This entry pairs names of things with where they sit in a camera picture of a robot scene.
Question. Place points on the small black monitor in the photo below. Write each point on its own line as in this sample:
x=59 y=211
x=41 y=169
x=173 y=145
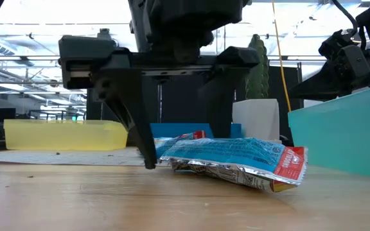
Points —
x=4 y=115

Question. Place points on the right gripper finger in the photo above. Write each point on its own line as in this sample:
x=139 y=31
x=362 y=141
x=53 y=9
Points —
x=323 y=86

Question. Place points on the black partition panel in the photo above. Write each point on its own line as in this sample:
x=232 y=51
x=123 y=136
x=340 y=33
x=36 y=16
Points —
x=181 y=102

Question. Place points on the yellow translucent plastic bin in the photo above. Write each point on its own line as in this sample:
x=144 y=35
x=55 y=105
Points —
x=66 y=134

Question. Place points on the green cactus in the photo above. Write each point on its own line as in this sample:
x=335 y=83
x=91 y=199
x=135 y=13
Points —
x=257 y=67

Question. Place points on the blue plastic bin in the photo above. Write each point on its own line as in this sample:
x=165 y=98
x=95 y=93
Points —
x=181 y=130

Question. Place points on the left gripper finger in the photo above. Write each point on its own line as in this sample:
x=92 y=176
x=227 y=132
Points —
x=220 y=106
x=127 y=102

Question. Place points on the blue red-tipped granola bar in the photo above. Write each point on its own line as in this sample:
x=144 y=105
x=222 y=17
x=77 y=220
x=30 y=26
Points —
x=178 y=142
x=230 y=154

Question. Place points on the white hexagonal plant pot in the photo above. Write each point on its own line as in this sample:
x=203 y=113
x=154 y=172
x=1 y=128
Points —
x=256 y=118

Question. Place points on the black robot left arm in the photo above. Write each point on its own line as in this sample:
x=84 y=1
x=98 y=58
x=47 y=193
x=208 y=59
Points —
x=188 y=8

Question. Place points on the green translucent plastic tray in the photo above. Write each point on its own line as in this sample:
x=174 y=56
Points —
x=342 y=128

